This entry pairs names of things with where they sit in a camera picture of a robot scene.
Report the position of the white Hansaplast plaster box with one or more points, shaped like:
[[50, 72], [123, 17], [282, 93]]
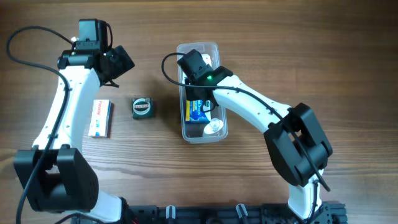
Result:
[[207, 59]]

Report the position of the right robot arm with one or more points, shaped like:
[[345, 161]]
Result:
[[297, 144]]

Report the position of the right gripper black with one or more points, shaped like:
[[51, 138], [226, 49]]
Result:
[[193, 94]]

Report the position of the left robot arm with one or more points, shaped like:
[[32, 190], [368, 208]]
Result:
[[55, 176]]

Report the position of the small white bottle clear cap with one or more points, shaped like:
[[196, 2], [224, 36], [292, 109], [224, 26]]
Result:
[[213, 128]]

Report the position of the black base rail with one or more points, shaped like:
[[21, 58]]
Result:
[[329, 212]]

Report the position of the white Panadol box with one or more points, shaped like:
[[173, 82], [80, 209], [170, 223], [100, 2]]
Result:
[[100, 119]]

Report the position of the clear plastic container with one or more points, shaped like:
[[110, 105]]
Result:
[[200, 124]]

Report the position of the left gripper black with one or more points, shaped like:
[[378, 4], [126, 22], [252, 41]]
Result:
[[111, 81]]

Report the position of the blue VapoDrops lozenge box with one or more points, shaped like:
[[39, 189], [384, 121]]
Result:
[[197, 112]]

